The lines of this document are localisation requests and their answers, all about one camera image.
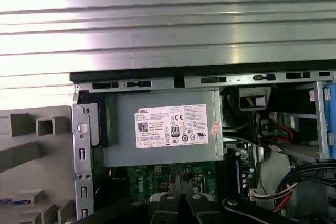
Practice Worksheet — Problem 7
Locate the grey power supply unit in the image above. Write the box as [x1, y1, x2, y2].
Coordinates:
[103, 90, 224, 168]

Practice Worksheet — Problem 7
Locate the black RAM slot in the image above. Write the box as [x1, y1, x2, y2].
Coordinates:
[222, 150, 230, 196]

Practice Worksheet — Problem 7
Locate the grey parts rack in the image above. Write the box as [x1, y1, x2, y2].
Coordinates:
[0, 105, 77, 224]

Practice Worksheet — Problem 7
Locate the green motherboard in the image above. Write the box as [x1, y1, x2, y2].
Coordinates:
[93, 144, 257, 206]

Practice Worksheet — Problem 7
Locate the black PC case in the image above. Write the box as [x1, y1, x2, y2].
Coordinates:
[69, 62, 336, 224]

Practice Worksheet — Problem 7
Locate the black wire bundle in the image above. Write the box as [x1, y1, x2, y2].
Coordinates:
[272, 162, 336, 213]

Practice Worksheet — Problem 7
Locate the metal drive cage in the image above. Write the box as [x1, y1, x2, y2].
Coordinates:
[262, 79, 336, 164]

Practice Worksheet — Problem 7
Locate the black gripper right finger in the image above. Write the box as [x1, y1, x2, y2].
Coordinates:
[180, 174, 302, 224]

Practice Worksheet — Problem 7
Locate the tall blue disk carrier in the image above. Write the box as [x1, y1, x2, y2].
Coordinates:
[321, 82, 336, 161]

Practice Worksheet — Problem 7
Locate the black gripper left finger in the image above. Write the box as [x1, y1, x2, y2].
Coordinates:
[76, 174, 184, 224]

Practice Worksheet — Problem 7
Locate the yellow wire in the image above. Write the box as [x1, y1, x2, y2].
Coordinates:
[223, 95, 257, 132]

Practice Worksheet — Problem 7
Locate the RAM stick with blue label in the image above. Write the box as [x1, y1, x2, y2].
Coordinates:
[0, 197, 29, 206]
[235, 153, 244, 196]

